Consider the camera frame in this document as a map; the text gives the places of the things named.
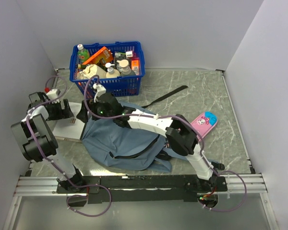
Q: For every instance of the cream pump bottle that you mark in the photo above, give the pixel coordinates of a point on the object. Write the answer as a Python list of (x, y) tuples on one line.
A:
[(111, 71)]

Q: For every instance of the white notebook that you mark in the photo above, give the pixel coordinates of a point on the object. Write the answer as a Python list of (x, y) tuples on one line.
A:
[(70, 129)]

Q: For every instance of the pink cartoon pencil case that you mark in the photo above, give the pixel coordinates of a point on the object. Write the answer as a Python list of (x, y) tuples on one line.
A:
[(204, 123)]

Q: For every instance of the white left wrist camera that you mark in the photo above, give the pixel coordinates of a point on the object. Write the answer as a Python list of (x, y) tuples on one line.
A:
[(52, 94)]

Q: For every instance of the green drink bottle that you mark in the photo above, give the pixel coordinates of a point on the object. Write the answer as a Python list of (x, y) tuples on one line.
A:
[(83, 54)]

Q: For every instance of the blue plastic shopping basket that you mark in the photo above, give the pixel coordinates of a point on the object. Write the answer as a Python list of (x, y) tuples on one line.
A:
[(120, 86)]

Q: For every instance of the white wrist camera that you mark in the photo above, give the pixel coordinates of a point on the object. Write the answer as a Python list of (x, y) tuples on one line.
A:
[(52, 94), (99, 91)]

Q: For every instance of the blue student backpack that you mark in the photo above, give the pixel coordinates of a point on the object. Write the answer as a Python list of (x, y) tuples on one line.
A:
[(129, 149)]

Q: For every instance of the black packaged item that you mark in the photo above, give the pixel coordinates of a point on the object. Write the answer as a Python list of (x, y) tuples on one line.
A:
[(118, 56)]

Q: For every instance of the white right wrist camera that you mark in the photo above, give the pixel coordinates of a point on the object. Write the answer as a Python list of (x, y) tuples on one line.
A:
[(99, 91)]

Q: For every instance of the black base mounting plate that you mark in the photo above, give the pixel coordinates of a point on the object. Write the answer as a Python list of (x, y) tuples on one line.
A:
[(184, 187)]

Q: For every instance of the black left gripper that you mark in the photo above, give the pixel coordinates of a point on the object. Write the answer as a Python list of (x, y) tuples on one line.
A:
[(64, 113)]

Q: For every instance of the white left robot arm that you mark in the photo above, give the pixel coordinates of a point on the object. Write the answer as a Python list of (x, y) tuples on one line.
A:
[(37, 142)]

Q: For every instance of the orange snack box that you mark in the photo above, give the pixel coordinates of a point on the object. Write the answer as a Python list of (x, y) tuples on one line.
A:
[(102, 57)]

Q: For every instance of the grey pump bottle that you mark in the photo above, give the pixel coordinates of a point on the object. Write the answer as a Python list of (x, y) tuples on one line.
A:
[(125, 68)]

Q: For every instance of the aluminium front rail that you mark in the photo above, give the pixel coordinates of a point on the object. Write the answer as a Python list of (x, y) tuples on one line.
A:
[(48, 186)]

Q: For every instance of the pink orange bottle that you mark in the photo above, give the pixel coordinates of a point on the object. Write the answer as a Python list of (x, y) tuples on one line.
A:
[(135, 64)]

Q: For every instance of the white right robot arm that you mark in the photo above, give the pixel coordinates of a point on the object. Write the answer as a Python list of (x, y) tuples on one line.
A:
[(183, 138)]

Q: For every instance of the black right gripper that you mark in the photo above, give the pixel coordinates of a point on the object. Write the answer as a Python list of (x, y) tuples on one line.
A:
[(83, 115)]

